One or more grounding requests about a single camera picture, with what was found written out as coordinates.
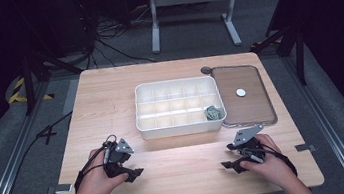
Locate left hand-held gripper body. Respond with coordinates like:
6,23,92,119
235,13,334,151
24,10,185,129
99,131,139,178

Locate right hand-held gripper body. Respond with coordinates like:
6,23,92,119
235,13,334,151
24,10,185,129
230,123,269,167

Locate light green sock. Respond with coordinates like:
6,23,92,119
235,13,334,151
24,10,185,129
203,103,225,123

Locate white divided storage box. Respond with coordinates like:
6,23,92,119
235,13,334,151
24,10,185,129
130,72,230,143

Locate person's right hand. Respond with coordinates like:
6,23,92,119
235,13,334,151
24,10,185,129
235,129,297,194

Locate person's left hand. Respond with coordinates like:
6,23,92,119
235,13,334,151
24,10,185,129
69,145,132,194

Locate clear lid with grey rim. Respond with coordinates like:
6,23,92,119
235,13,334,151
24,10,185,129
209,59,280,133

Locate small white round disc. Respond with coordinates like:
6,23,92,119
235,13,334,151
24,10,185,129
235,87,248,99

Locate grey tape piece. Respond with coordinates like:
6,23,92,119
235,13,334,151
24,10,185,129
293,142,318,155
46,182,75,194

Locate grey round lid tab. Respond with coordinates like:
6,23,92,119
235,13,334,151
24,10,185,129
199,65,213,77

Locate black metal stand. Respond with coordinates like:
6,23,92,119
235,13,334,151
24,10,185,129
17,43,89,117
247,20,312,93

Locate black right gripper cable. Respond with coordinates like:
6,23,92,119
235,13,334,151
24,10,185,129
240,140,299,184

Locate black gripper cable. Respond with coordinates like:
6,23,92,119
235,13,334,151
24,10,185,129
240,140,299,184
67,132,125,194

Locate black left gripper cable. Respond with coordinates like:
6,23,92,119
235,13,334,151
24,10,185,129
67,132,125,194

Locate black floor cable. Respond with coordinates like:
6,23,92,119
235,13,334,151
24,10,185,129
1,111,83,187

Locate bundle of black floor cables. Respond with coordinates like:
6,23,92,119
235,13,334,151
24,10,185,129
76,2,158,73

